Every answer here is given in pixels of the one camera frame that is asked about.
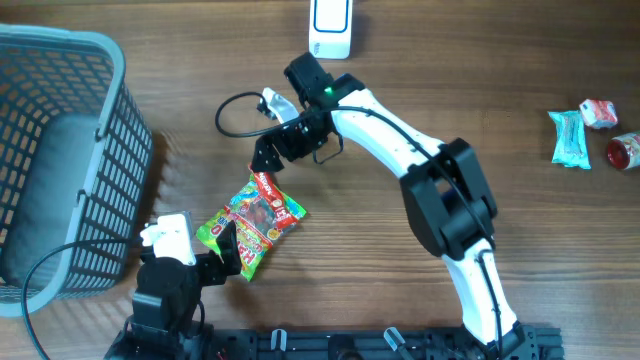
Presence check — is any Haribo gummy candy bag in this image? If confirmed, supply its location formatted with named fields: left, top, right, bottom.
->
left=196, top=173, right=307, bottom=282

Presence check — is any red Nescafe coffee stick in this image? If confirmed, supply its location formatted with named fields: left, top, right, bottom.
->
left=252, top=172, right=297, bottom=230

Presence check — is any grey plastic shopping basket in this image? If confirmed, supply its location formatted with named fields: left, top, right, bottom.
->
left=1, top=24, right=153, bottom=318

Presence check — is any teal tissue packet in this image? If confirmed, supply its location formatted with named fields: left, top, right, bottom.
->
left=548, top=110, right=591, bottom=170

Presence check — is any small red juice box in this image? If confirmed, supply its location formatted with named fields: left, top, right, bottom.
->
left=579, top=99, right=618, bottom=129

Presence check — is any green lidded jar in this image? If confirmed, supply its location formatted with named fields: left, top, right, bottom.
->
left=607, top=132, right=640, bottom=170

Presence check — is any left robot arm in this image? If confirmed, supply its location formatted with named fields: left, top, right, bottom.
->
left=104, top=221, right=242, bottom=360

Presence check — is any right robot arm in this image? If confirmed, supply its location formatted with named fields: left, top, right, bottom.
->
left=251, top=53, right=523, bottom=359

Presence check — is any white barcode scanner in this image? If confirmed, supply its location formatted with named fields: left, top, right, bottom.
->
left=308, top=0, right=353, bottom=60

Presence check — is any black right camera cable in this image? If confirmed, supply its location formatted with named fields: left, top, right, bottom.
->
left=214, top=91, right=504, bottom=359

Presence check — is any black camera cable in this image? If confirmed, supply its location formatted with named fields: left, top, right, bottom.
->
left=20, top=237, right=146, bottom=360
left=214, top=91, right=504, bottom=359

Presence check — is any black left camera cable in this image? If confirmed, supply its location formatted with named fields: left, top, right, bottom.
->
left=20, top=237, right=146, bottom=360

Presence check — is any black mounting rail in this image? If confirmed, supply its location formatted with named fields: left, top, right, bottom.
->
left=211, top=324, right=565, bottom=360

